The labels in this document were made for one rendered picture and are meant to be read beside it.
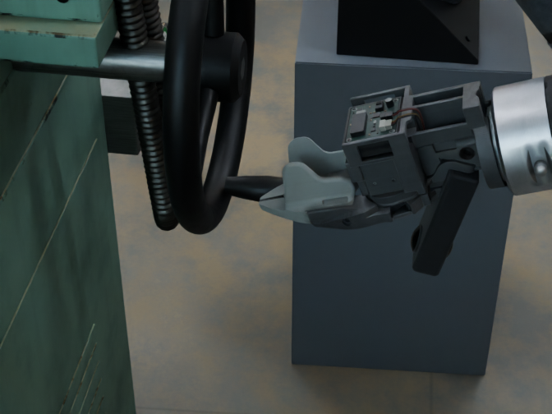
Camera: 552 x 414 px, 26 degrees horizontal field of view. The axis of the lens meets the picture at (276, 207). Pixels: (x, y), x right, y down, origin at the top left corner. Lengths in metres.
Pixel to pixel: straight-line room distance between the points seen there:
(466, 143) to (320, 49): 0.61
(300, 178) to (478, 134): 0.15
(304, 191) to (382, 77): 0.55
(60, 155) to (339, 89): 0.46
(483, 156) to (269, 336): 1.02
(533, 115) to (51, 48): 0.38
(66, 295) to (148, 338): 0.66
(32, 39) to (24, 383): 0.36
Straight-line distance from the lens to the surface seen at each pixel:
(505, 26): 1.64
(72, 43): 0.97
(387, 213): 0.98
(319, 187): 1.00
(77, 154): 1.28
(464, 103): 0.95
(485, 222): 1.68
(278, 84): 2.50
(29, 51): 0.99
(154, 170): 1.11
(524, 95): 0.95
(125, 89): 1.36
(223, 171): 1.10
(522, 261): 2.10
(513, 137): 0.94
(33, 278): 1.17
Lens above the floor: 1.36
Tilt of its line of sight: 39 degrees down
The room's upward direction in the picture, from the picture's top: straight up
